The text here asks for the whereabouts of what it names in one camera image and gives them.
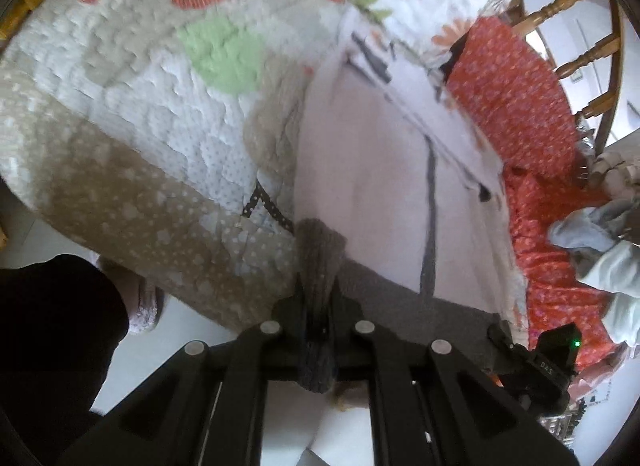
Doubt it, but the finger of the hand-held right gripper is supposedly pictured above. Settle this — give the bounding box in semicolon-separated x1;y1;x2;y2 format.
486;321;522;364

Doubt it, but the pile of light blue clothes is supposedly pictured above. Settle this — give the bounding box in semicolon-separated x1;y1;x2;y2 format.
546;196;640;347

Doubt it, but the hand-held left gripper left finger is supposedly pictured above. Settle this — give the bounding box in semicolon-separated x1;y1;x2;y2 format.
59;275;309;466

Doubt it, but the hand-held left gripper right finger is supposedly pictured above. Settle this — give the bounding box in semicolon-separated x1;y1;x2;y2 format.
329;280;577;466

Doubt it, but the patchwork heart quilt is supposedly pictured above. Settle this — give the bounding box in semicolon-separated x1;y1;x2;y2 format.
0;0;351;344

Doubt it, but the beige cloth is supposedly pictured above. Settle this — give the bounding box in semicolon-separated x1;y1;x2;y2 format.
592;143;640;199

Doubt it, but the person's black trouser leg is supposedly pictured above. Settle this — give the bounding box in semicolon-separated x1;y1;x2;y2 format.
0;253;132;466

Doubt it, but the white garment with grey trim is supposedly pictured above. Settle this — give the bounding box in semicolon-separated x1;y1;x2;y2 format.
291;10;527;394

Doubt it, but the red floral cloth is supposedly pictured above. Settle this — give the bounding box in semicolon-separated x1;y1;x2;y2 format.
444;16;618;364

